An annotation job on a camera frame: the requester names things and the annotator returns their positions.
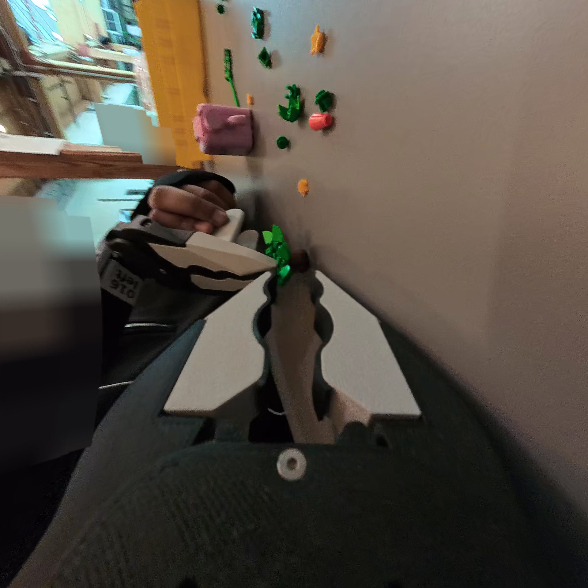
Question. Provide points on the person's black jacket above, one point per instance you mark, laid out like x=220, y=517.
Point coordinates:
x=151, y=340

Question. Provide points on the yellow storage bin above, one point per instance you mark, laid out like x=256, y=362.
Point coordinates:
x=170, y=69

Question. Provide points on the person's left hand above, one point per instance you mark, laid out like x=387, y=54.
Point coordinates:
x=183, y=206

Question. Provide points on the pink toy cone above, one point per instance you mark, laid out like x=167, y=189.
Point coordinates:
x=320, y=121

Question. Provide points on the green toy stem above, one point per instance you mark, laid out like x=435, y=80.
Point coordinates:
x=228, y=62

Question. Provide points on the wooden beam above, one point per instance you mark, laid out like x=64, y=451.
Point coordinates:
x=69, y=163

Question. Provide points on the brown toy trunk piece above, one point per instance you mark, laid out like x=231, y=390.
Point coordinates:
x=301, y=259

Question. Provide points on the green round toy flower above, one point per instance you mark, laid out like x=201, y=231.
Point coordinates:
x=257, y=22

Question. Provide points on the person's left forearm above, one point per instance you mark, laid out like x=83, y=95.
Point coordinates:
x=197, y=177

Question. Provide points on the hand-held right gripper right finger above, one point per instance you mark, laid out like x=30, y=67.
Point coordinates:
x=363, y=363

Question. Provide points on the green toy sprout piece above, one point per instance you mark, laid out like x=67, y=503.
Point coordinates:
x=290, y=104

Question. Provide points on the pink toy box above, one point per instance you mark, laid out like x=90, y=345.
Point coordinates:
x=225, y=131

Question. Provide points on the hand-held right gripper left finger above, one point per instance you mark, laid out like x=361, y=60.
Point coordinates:
x=220, y=358

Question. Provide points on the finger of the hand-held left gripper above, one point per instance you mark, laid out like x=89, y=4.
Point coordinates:
x=220, y=284
x=229, y=255

